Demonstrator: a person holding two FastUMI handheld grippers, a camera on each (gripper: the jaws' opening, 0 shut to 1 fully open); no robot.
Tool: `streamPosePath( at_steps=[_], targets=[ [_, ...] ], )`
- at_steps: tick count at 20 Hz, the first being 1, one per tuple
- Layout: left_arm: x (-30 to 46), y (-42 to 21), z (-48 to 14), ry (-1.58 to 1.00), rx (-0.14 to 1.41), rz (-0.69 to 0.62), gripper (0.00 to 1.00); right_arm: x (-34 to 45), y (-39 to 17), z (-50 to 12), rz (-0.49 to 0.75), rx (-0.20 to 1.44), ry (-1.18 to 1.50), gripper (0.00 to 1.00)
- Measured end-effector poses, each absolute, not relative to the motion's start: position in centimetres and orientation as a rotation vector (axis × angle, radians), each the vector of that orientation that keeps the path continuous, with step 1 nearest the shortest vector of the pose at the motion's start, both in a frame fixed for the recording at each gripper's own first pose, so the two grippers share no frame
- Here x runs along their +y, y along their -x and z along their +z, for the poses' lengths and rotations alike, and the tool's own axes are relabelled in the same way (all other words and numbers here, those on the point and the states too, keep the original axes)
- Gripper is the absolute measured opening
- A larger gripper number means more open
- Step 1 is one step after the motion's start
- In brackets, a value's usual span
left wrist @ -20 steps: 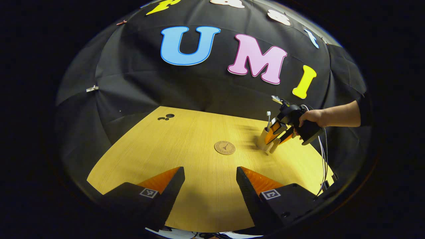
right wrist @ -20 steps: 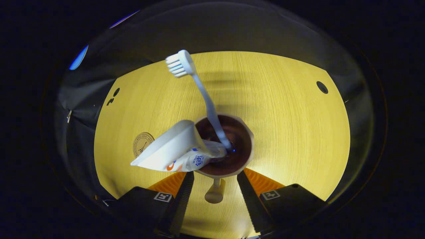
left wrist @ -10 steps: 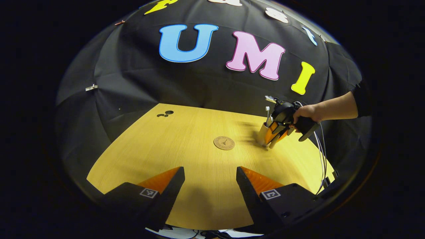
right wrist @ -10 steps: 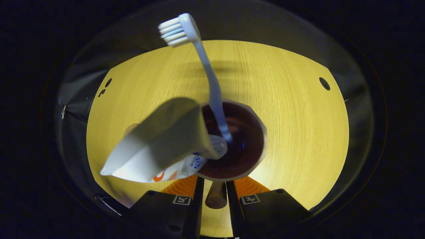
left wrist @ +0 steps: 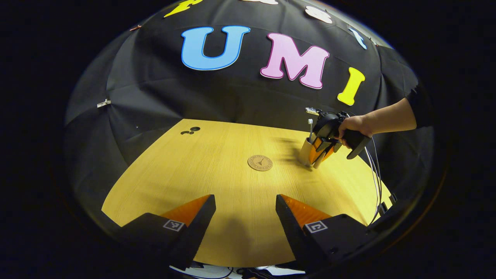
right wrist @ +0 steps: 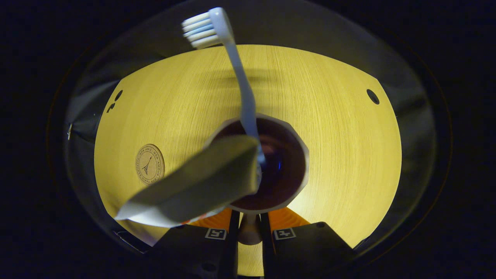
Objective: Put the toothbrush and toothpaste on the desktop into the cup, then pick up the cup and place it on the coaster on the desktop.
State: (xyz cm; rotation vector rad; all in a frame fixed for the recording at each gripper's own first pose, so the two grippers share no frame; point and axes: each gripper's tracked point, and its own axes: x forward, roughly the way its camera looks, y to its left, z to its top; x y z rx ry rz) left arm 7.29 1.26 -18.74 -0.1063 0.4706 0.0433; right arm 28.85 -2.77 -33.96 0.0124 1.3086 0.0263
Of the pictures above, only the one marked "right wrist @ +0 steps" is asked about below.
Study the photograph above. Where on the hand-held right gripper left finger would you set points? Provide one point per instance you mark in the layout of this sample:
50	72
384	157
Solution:
232	248

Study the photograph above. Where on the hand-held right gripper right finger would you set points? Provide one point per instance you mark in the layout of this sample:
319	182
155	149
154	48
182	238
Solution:
265	252

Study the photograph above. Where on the white toothpaste tube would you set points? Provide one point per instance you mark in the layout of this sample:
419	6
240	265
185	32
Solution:
201	182

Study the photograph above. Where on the beige cup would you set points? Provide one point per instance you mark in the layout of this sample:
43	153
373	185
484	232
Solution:
283	166

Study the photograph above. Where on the round cork coaster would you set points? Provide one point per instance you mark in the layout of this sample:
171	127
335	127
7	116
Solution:
149	164

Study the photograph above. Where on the grey toothbrush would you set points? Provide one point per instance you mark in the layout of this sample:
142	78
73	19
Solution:
242	81

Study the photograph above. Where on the wooden desktop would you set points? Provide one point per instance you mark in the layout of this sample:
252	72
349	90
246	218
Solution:
341	155

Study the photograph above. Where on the white cloth clip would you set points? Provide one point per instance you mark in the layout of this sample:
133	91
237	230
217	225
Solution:
69	131

